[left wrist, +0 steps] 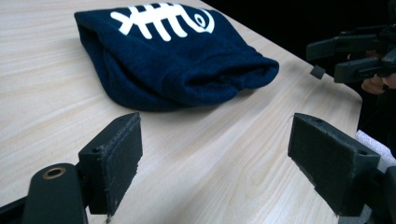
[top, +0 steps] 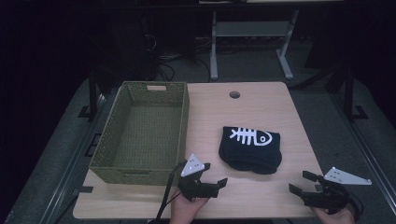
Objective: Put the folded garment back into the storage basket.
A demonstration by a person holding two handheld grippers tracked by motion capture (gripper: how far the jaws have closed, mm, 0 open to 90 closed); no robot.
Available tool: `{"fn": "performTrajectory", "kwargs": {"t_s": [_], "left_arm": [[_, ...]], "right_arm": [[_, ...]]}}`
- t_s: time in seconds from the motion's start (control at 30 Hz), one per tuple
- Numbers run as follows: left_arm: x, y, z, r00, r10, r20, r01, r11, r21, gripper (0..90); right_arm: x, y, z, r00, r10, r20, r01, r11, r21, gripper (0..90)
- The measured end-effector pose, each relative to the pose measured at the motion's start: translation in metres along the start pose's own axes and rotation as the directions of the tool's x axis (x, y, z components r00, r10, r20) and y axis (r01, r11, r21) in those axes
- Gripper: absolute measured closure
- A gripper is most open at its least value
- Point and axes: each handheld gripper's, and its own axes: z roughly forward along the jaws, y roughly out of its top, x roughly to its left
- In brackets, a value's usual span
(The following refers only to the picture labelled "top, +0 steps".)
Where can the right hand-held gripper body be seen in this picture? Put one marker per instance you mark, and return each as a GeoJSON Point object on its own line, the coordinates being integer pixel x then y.
{"type": "Point", "coordinates": [330, 196]}

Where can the grey metal desk frame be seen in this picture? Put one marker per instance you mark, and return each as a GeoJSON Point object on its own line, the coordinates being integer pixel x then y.
{"type": "Point", "coordinates": [249, 29]}

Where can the person's right hand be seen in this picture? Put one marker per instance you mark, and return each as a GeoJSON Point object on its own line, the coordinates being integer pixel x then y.
{"type": "Point", "coordinates": [337, 217]}

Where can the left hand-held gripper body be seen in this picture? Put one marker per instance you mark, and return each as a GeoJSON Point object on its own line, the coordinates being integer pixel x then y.
{"type": "Point", "coordinates": [199, 189]}

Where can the black metal stand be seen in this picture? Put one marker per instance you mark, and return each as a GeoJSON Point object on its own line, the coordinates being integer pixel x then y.
{"type": "Point", "coordinates": [350, 93]}
{"type": "Point", "coordinates": [92, 93]}

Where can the black folded fishbone-print garment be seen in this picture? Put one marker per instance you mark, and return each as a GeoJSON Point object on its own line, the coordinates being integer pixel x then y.
{"type": "Point", "coordinates": [249, 155]}

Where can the person's left hand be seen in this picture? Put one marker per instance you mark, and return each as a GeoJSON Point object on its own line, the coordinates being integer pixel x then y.
{"type": "Point", "coordinates": [186, 211]}

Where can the green woven basket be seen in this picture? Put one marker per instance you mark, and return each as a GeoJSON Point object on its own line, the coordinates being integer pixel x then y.
{"type": "Point", "coordinates": [146, 137]}

